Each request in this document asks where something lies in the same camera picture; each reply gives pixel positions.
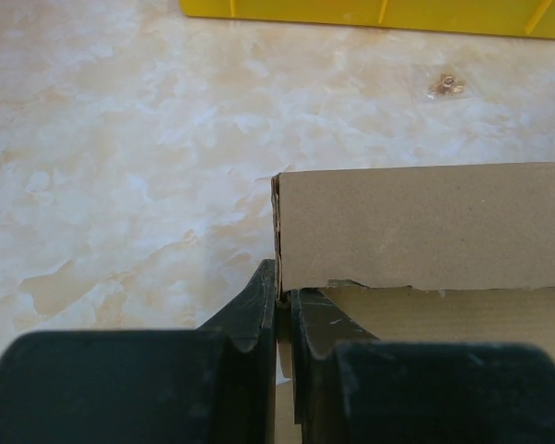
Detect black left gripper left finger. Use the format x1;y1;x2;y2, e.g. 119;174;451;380
0;260;277;443

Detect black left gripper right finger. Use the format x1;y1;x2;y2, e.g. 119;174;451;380
290;289;555;443

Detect yellow plastic fruit tray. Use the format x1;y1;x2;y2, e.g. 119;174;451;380
179;0;555;40

